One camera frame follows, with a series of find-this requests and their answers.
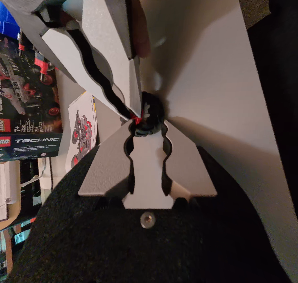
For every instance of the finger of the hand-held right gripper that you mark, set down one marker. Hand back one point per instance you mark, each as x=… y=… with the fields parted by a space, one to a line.
x=69 y=57
x=109 y=27

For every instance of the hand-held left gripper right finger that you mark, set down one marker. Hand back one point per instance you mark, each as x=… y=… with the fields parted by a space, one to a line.
x=188 y=169

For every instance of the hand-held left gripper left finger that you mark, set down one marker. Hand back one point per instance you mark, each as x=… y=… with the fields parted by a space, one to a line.
x=104 y=166

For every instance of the black toy wheel red hub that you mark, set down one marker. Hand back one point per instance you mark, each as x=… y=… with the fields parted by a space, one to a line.
x=151 y=110

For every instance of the white desk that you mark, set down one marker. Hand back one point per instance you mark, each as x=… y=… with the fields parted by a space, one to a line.
x=209 y=78

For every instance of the blue box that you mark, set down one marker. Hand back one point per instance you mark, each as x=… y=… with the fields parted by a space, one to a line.
x=7 y=20

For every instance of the white instruction booklet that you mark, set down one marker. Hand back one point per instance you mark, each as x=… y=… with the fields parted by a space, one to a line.
x=83 y=129

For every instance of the dark toy set box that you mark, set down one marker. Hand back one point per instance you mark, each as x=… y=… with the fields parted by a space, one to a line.
x=25 y=106

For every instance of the beige box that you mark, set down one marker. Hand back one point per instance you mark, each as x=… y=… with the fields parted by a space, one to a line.
x=9 y=190

